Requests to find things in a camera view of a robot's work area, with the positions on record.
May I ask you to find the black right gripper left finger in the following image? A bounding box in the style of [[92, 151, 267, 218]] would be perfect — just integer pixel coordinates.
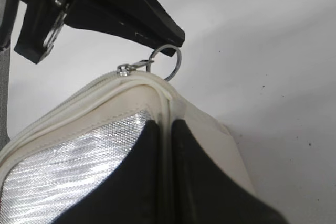
[[70, 120, 166, 223]]

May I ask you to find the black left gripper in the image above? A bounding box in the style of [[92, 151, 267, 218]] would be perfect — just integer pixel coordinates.
[[13, 0, 111, 65]]

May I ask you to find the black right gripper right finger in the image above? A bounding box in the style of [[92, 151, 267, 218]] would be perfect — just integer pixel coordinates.
[[171, 120, 287, 223]]

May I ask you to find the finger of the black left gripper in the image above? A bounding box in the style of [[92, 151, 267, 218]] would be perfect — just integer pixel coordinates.
[[65, 0, 185, 49]]

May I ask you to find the silver zipper pull ring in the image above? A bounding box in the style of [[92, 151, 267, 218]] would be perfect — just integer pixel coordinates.
[[117, 44, 182, 81]]

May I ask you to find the cream insulated lunch bag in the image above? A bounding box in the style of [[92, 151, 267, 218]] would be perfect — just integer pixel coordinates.
[[1, 72, 255, 223]]

